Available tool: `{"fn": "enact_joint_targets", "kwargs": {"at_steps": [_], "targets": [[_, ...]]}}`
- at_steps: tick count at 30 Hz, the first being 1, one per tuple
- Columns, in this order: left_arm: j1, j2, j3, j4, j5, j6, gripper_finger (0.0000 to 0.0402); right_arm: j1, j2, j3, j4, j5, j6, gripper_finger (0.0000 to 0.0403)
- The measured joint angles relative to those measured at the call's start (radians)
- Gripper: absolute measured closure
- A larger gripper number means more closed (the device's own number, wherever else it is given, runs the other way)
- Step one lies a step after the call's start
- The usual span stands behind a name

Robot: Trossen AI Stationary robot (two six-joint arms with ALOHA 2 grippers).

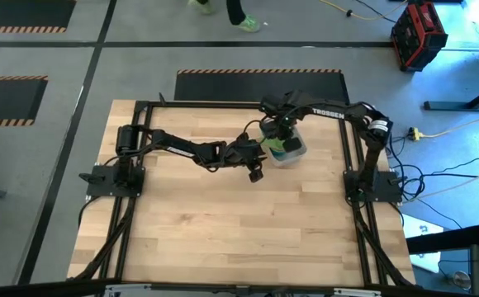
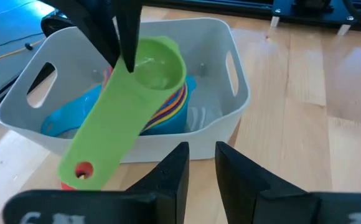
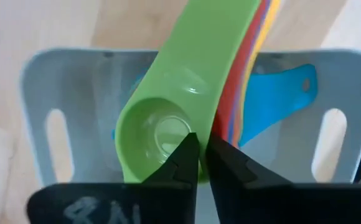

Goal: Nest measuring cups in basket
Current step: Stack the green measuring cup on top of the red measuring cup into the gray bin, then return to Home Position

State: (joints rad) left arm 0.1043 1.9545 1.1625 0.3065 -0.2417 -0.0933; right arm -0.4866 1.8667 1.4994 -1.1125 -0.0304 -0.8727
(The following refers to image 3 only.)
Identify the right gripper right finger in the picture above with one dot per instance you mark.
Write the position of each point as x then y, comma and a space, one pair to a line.
246, 202

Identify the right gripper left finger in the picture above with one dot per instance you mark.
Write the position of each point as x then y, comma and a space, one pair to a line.
168, 202

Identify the blue measuring cup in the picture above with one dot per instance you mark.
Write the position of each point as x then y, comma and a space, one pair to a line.
231, 124

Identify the red measuring cup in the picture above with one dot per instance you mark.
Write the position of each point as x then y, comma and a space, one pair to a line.
225, 105

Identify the teal measuring cup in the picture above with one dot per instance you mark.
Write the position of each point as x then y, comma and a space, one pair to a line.
270, 99

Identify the white plastic basket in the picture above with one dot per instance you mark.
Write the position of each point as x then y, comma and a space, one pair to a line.
90, 93

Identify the green measuring cup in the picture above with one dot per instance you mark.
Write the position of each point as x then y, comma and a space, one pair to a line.
193, 46

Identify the yellow measuring cup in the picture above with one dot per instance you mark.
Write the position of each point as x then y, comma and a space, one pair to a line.
264, 31

